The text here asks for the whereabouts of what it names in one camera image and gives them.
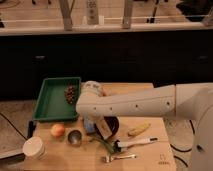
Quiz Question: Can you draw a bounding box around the green plastic tray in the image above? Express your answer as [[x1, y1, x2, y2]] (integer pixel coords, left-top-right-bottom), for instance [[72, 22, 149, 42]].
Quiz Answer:
[[33, 77, 81, 122]]

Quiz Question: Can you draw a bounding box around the blue eraser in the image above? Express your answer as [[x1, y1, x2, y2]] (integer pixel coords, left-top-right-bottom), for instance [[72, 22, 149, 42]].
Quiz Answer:
[[83, 118, 96, 134]]

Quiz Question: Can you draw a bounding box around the black cable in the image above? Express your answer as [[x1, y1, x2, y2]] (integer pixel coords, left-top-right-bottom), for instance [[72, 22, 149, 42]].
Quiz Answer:
[[169, 119, 197, 171]]

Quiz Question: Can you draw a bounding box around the green chili pepper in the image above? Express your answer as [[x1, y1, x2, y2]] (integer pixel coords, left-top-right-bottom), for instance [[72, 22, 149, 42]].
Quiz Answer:
[[89, 137, 115, 154]]

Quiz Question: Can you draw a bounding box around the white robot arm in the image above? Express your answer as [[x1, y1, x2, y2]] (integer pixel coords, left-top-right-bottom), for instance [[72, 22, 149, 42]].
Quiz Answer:
[[76, 81, 213, 171]]

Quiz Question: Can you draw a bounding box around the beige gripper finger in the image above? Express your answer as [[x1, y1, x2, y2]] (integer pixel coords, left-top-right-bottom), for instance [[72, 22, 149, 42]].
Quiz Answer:
[[96, 120, 112, 139]]

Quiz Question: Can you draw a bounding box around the dark brown bowl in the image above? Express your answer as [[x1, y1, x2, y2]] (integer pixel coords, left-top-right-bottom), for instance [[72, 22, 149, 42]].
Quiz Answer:
[[95, 117, 119, 140]]

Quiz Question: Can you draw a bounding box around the white handled brush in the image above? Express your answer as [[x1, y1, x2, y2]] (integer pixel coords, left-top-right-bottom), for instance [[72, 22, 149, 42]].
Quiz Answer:
[[114, 137, 158, 152]]

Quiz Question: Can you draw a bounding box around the silver fork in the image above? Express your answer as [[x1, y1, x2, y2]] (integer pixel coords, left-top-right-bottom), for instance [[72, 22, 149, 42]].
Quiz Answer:
[[101, 154, 137, 163]]

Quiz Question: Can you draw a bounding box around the red yellow apple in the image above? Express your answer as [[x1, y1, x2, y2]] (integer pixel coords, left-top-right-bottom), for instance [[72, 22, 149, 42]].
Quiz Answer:
[[50, 124, 65, 138]]

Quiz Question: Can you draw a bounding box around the small metal cup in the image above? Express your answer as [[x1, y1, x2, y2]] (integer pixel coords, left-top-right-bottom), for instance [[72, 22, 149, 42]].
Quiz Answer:
[[68, 130, 82, 146]]

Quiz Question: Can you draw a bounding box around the red grape bunch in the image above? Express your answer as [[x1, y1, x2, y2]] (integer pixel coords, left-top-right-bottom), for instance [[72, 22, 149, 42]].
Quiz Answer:
[[65, 85, 75, 104]]

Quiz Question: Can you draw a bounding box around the yellow banana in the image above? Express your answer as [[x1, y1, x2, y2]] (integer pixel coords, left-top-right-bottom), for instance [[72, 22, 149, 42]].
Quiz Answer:
[[128, 123, 150, 136]]

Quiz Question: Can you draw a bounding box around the white paper cup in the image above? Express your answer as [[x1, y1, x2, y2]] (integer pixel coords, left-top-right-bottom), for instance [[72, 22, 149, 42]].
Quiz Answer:
[[22, 136, 45, 159]]

